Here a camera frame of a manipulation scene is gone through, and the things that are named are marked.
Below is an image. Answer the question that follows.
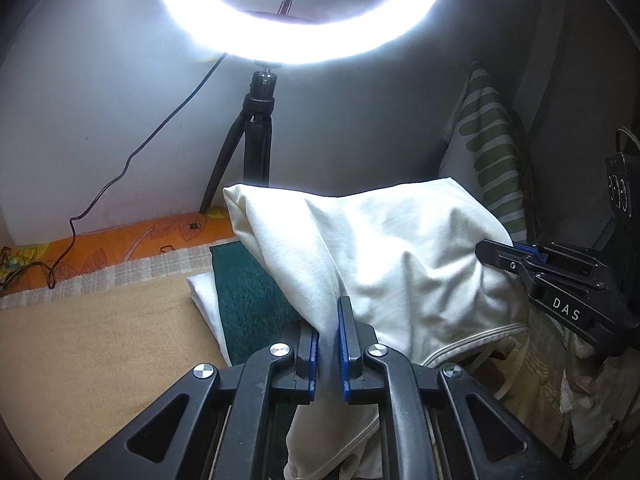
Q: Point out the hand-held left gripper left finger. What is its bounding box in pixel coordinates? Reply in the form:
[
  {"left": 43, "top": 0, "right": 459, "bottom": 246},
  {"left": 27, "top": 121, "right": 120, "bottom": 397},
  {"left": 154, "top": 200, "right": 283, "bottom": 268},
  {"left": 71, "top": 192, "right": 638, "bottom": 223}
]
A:
[{"left": 65, "top": 322, "right": 321, "bottom": 480}]

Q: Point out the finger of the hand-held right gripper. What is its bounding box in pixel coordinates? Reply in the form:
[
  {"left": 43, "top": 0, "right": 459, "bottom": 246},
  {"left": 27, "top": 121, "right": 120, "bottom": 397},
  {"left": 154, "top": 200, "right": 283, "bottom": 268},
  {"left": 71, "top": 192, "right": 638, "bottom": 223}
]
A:
[
  {"left": 475, "top": 239, "right": 538, "bottom": 273},
  {"left": 512, "top": 242, "right": 547, "bottom": 261}
]

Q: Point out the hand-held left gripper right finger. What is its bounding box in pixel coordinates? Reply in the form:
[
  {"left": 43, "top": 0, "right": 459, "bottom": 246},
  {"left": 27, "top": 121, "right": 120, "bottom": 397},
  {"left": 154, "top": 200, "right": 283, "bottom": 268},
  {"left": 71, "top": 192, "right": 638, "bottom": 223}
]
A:
[{"left": 337, "top": 296, "right": 571, "bottom": 480}]

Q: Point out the white camisole top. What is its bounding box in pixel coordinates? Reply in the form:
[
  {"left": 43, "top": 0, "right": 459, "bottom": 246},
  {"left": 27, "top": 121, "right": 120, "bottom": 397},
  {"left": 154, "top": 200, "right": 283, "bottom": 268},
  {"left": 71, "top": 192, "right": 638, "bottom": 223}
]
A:
[{"left": 222, "top": 176, "right": 531, "bottom": 480}]

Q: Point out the patterned beige cloth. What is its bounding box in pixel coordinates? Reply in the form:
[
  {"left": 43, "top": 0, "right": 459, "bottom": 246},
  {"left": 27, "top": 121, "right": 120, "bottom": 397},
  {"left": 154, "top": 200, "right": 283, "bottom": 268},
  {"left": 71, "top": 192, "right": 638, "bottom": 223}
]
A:
[{"left": 470, "top": 305, "right": 640, "bottom": 466}]

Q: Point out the dark green folded cloth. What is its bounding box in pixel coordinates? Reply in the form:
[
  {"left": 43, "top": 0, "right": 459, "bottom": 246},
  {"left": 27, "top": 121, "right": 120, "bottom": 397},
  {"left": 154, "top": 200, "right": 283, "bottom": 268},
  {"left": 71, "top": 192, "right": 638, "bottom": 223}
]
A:
[{"left": 209, "top": 241, "right": 306, "bottom": 411}]

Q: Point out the green striped pillow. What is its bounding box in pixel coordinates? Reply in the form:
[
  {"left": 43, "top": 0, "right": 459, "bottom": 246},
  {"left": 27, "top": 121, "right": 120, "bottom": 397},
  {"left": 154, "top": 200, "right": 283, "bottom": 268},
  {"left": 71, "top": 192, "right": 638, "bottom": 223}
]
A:
[{"left": 440, "top": 60, "right": 531, "bottom": 241}]

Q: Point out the grey checked cloth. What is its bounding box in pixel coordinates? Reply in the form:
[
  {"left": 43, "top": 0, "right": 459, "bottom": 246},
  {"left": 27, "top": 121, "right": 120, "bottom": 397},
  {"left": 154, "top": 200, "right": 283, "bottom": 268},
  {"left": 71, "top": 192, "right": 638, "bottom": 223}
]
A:
[{"left": 0, "top": 247, "right": 216, "bottom": 311}]

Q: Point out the beige blanket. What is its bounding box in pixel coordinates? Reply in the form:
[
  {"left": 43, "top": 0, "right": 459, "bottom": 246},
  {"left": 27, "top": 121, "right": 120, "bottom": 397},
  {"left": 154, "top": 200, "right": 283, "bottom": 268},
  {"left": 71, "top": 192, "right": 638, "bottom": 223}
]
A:
[{"left": 0, "top": 280, "right": 236, "bottom": 461}]

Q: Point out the black ring light tripod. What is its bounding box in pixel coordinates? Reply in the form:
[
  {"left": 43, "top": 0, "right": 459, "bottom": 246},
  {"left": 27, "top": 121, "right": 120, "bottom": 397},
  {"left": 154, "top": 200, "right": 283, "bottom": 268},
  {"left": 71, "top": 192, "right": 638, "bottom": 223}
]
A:
[{"left": 199, "top": 60, "right": 276, "bottom": 216}]

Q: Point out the black power cable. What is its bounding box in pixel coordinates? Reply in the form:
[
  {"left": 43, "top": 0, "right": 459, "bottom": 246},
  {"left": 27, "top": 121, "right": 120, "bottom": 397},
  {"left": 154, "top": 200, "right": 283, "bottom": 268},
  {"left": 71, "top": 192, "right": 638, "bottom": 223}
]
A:
[{"left": 0, "top": 52, "right": 228, "bottom": 291}]

